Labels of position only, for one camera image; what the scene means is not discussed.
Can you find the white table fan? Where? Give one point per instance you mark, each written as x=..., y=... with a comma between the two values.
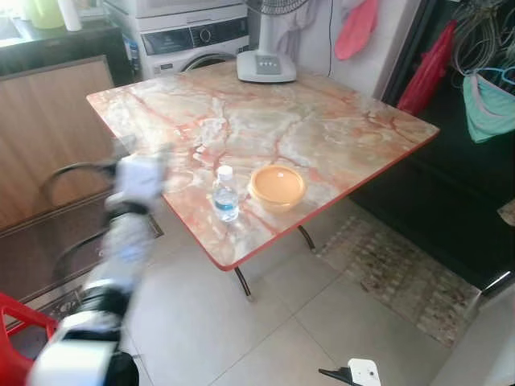
x=266, y=64

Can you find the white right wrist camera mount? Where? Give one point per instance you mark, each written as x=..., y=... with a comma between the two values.
x=364, y=372

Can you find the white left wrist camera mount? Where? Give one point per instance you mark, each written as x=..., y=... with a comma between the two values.
x=138, y=178

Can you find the red hanging bag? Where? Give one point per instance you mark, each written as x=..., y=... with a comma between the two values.
x=429, y=72

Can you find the orange plastic bowl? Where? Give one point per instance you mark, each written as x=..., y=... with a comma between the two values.
x=277, y=186

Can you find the brown door mat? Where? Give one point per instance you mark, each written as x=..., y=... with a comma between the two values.
x=32, y=257

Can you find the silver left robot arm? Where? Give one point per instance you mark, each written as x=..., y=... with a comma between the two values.
x=121, y=257

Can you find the white washing machine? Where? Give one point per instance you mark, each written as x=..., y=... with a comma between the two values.
x=193, y=40

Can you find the grey hanging cloth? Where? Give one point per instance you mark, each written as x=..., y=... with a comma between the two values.
x=286, y=32

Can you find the red plastic chair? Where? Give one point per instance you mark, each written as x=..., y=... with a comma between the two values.
x=12, y=354

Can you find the blue clothes hanger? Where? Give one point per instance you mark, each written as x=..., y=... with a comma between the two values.
x=500, y=76

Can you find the teal cloth bag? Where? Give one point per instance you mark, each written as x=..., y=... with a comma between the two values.
x=488, y=104

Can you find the white plastic bottle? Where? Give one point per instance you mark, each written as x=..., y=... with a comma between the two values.
x=70, y=14

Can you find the clear plastic water bottle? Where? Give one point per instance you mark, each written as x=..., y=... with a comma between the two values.
x=226, y=195

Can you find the patterned beige rug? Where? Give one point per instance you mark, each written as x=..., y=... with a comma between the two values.
x=394, y=273

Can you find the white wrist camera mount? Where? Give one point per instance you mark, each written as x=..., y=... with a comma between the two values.
x=364, y=372
x=138, y=178

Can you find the brown wooden cabinet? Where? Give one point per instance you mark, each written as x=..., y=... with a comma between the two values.
x=48, y=137

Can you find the green plastic jug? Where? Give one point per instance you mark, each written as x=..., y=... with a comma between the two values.
x=44, y=12

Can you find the pink hanging cloth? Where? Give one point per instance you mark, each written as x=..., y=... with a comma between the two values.
x=356, y=28

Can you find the black kitchen counter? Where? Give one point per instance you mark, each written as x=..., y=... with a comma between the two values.
x=64, y=44

